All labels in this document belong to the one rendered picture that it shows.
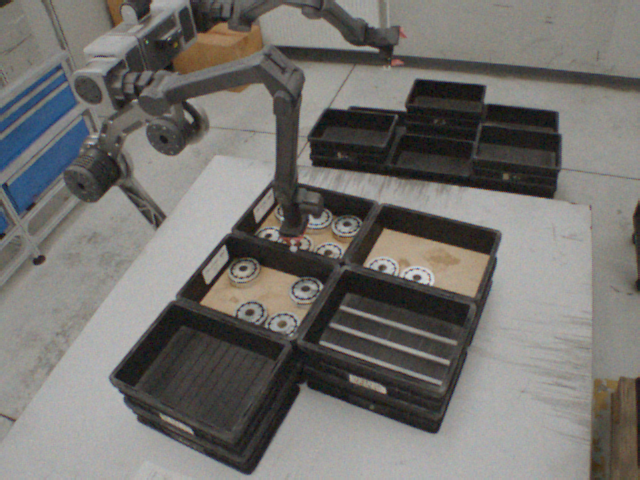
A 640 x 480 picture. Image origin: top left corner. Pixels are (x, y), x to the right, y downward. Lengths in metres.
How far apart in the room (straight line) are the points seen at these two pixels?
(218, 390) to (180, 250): 0.74
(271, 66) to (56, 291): 2.29
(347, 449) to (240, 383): 0.33
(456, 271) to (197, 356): 0.81
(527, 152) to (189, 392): 1.99
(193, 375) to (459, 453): 0.74
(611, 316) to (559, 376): 1.18
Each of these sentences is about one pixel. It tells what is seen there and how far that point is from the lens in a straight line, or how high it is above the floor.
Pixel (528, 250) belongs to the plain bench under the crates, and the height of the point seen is 0.70.
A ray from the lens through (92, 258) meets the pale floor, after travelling 3.38.
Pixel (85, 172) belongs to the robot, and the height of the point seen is 0.95.
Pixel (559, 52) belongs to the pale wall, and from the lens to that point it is 4.53.
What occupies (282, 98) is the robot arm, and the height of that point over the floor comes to 1.48.
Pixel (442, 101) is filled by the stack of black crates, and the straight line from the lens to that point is 3.22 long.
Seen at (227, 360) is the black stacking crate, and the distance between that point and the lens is 1.58.
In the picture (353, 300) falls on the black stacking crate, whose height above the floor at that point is 0.83.
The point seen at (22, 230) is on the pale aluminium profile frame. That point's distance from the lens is 3.40.
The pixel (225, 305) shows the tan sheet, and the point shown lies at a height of 0.83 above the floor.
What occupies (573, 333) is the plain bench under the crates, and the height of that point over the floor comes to 0.70.
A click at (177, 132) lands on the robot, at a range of 1.88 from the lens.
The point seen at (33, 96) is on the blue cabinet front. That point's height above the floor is 0.82.
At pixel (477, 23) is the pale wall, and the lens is 4.46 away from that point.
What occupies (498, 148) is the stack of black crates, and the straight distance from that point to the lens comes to 2.86.
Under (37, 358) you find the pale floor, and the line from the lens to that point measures 3.03.
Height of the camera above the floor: 2.09
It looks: 43 degrees down
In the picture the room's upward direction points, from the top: 7 degrees counter-clockwise
